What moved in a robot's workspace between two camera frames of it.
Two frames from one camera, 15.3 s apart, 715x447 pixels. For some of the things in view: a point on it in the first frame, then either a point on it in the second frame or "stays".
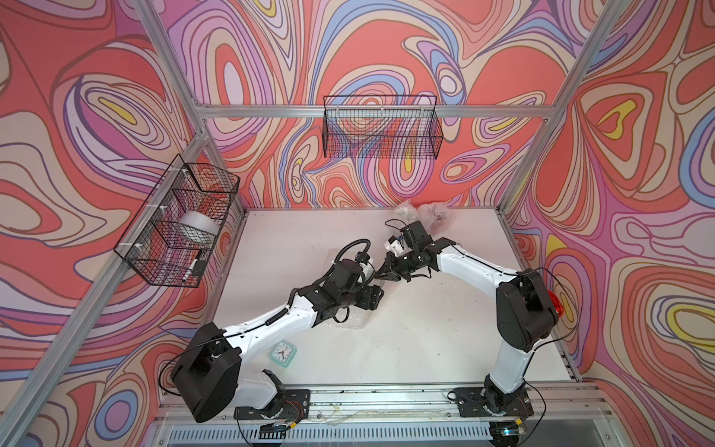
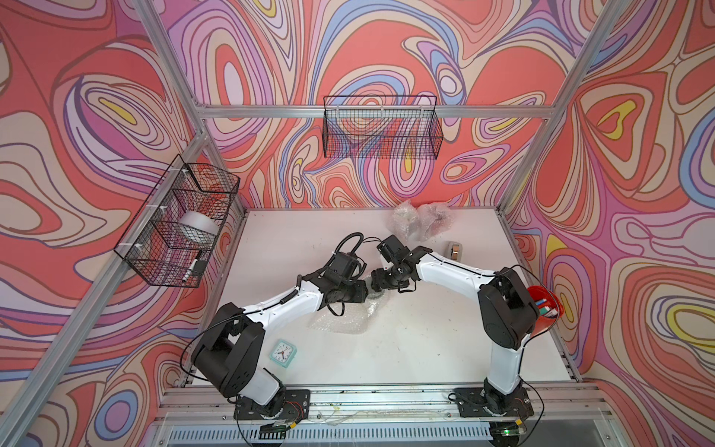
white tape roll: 198,228 stays
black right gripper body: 401,266 → 389,278
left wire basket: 167,238 stays
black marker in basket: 192,265 stays
